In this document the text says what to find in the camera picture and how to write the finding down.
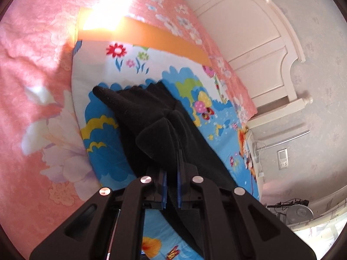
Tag cartoon printed blanket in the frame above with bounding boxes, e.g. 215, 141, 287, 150
71, 8, 261, 260

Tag white headboard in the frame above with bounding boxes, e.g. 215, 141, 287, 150
176, 0, 314, 126

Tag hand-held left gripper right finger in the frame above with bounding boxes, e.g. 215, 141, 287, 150
176, 151, 318, 260

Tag white wall socket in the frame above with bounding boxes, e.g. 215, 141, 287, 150
277, 148, 290, 171

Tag pink floral bedspread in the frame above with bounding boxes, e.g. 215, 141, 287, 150
0, 0, 258, 260

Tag light patterned curtain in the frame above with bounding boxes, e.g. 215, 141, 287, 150
285, 203, 345, 251

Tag black pants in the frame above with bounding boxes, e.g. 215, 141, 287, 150
92, 81, 239, 260

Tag white charger cable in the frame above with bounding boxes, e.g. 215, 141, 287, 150
251, 141, 268, 179

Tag grey round fan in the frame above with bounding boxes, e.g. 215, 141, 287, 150
287, 204, 314, 225

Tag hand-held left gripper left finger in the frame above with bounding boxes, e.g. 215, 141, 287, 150
29, 166, 169, 260

